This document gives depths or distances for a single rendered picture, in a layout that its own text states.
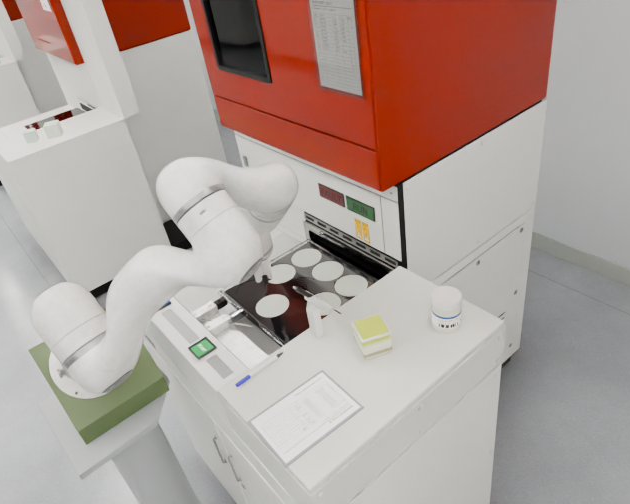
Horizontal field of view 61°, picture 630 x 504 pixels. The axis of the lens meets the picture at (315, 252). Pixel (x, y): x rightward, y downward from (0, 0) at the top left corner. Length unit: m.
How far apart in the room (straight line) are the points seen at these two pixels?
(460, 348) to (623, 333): 1.62
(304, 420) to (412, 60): 0.85
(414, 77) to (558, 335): 1.71
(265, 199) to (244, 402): 0.52
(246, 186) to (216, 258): 0.14
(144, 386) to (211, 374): 0.23
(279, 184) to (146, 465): 1.03
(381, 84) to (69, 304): 0.81
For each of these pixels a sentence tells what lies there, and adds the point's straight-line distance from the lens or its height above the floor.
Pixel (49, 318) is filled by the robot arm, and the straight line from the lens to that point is 1.11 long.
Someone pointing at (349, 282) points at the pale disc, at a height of 0.90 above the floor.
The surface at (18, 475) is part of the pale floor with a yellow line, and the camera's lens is 2.79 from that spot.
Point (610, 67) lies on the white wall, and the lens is 2.71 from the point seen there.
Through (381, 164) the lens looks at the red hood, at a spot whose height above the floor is 1.30.
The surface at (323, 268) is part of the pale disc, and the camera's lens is 1.67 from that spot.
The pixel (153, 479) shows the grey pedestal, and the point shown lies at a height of 0.53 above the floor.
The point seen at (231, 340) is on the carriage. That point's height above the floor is 0.88.
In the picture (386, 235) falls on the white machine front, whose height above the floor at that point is 1.05.
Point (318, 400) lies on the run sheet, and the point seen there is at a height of 0.97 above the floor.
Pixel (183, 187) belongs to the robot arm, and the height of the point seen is 1.54.
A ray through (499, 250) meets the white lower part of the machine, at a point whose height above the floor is 0.74.
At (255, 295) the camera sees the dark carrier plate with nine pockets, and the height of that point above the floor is 0.90.
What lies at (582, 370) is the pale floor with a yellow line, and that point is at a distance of 2.63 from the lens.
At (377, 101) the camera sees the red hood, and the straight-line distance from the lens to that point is 1.28.
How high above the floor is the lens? 1.91
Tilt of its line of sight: 35 degrees down
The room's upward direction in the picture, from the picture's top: 10 degrees counter-clockwise
